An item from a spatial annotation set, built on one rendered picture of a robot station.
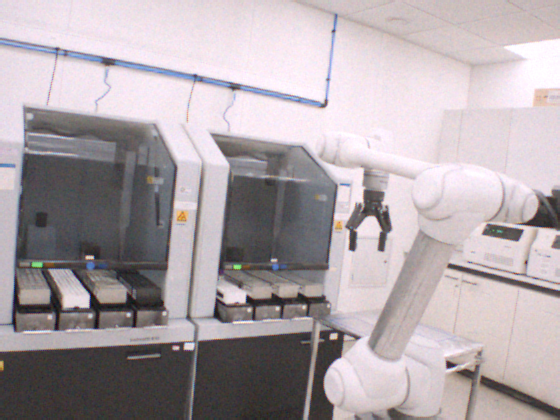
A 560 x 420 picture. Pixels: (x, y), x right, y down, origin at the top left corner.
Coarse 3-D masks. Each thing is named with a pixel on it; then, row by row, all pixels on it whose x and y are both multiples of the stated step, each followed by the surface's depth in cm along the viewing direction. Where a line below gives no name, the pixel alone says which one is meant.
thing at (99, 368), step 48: (0, 96) 200; (0, 144) 175; (0, 192) 177; (192, 192) 218; (0, 240) 178; (192, 240) 221; (0, 288) 180; (0, 336) 174; (48, 336) 183; (96, 336) 193; (144, 336) 204; (192, 336) 216; (0, 384) 175; (48, 384) 185; (96, 384) 195; (144, 384) 206
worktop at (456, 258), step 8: (408, 248) 452; (456, 256) 433; (456, 264) 401; (464, 264) 395; (472, 264) 392; (488, 272) 375; (496, 272) 369; (504, 272) 366; (520, 280) 352; (528, 280) 347; (536, 280) 343; (544, 280) 346
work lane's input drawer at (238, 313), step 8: (216, 304) 232; (224, 304) 228; (232, 304) 227; (240, 304) 229; (248, 304) 230; (224, 312) 225; (232, 312) 225; (240, 312) 228; (248, 312) 230; (232, 320) 226; (240, 320) 226; (248, 320) 230
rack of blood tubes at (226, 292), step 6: (222, 282) 248; (222, 288) 235; (228, 288) 237; (234, 288) 238; (216, 294) 237; (222, 294) 246; (228, 294) 227; (234, 294) 229; (240, 294) 231; (222, 300) 231; (228, 300) 228; (234, 300) 229; (240, 300) 231
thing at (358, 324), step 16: (320, 320) 218; (336, 320) 219; (352, 320) 222; (368, 320) 224; (352, 336) 203; (432, 336) 209; (448, 336) 211; (448, 352) 189; (464, 352) 192; (480, 352) 203; (464, 368) 187; (480, 368) 203; (304, 400) 223; (304, 416) 223; (352, 416) 243
